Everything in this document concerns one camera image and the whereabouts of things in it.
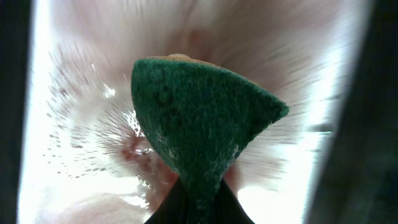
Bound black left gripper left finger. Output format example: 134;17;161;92
144;178;189;224

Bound green scrubbing sponge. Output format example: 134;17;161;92
131;55;289;224

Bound black rectangular soapy water tray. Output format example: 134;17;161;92
1;1;397;223

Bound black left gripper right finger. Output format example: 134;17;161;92
214;179;254;224

